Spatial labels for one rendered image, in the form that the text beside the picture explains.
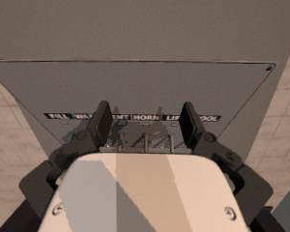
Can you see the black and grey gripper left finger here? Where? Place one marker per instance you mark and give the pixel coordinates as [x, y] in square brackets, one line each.
[39, 186]

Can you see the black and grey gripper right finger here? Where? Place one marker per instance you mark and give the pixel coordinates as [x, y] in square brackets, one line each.
[251, 191]

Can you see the grey switch console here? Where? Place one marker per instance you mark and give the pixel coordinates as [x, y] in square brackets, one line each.
[145, 96]

